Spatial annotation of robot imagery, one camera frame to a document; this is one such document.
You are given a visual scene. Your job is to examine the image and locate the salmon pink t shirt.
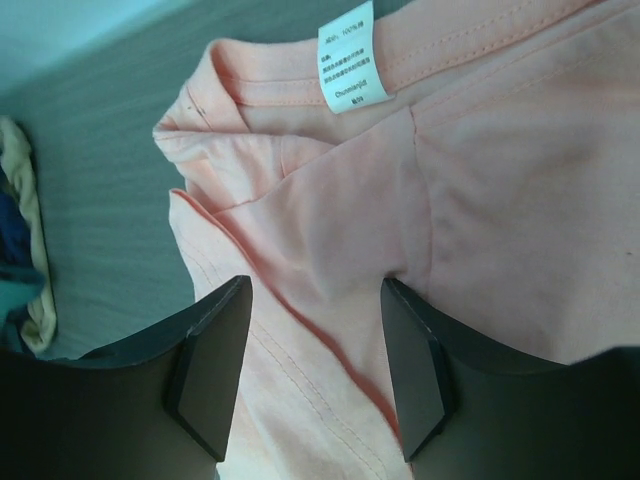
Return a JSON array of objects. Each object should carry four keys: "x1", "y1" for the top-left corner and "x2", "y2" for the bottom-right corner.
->
[{"x1": 153, "y1": 1, "x2": 639, "y2": 479}]

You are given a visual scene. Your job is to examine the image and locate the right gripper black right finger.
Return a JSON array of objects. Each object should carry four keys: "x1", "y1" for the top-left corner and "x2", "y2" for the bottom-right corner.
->
[{"x1": 380, "y1": 279, "x2": 639, "y2": 479}]

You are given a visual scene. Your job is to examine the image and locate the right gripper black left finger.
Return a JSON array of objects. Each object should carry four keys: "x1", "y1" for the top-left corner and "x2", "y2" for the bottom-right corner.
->
[{"x1": 1, "y1": 276, "x2": 253, "y2": 479}]

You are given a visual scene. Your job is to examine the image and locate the beige folded t shirt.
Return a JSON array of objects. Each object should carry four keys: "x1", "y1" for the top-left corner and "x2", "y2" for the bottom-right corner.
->
[{"x1": 1, "y1": 116, "x2": 57, "y2": 354}]

